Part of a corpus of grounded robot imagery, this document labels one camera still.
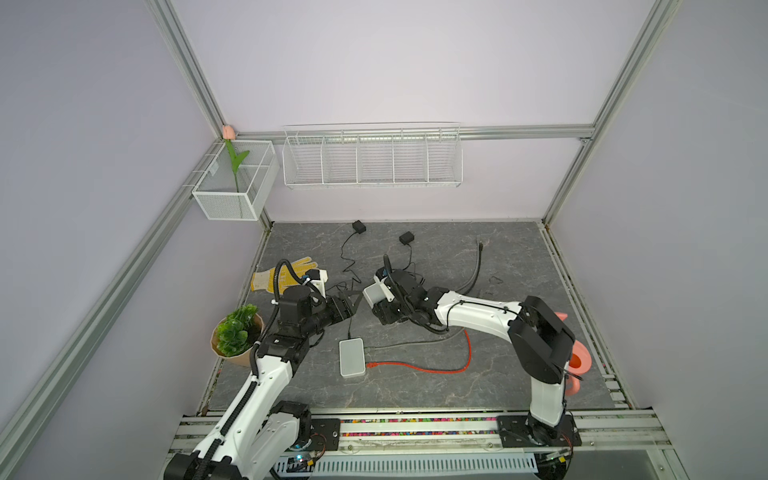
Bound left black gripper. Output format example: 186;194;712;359
301;290;362;337

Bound grey ethernet cable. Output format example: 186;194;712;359
364;274;505;353

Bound white network switch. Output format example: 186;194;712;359
339;338;367;379
363;282;394;309

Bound red ethernet cable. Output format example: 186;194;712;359
365;328;473;376

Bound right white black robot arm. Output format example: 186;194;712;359
363;268;581;447

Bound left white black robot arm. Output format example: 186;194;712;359
162;259;360;479

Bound yellow work glove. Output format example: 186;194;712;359
250;256;318;294

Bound green potted plant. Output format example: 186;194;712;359
211;304;264;367

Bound small white mesh basket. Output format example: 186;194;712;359
192;140;280;221

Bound pink watering can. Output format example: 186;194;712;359
565;340;593;397

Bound artificial pink tulip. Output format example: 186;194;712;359
221;125;250;193

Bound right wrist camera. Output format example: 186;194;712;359
374;267;394;296

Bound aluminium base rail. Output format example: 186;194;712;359
160;405;688;479

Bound long white wire basket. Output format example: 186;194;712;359
283;122;464;188

